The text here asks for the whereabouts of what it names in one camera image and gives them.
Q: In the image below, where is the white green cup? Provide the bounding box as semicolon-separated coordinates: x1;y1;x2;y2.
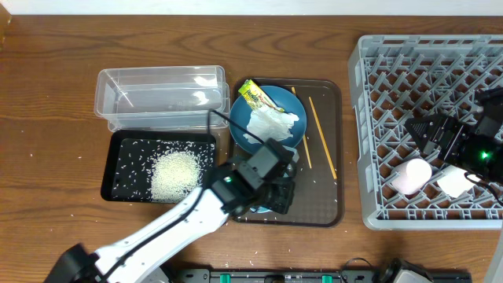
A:
437;165;475;198

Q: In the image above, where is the pink cup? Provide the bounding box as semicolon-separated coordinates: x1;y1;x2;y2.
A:
391;158;432;195

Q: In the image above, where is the white napkin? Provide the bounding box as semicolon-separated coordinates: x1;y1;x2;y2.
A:
247;106;299;142

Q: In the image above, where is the wooden chopstick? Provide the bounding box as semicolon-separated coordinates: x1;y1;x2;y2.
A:
308;96;337;180
291;86;312;169

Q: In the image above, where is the dark blue plate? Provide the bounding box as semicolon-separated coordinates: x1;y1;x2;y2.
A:
229;85;307;154

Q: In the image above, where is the yellow green snack wrapper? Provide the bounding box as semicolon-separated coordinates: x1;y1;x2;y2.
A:
238;79;285;112

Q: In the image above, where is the pile of rice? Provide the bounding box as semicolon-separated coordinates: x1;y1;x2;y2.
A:
150;152;201;204

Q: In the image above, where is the light blue rice bowl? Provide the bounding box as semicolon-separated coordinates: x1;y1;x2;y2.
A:
251;145;299;214

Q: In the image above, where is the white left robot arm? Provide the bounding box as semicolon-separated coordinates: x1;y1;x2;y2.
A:
46;139;299;282

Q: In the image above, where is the grey dishwasher rack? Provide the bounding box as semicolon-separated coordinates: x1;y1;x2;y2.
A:
348;35;502;230

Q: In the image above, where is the black waste tray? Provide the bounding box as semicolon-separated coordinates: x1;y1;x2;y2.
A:
101;130;216;204

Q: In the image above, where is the brown plastic tray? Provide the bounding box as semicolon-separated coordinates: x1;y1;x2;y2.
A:
234;78;344;227

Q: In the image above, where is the clear plastic bin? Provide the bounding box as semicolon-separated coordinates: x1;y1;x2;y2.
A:
94;65;230;131

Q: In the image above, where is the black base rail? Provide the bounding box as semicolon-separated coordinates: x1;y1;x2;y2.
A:
168;258;472;283

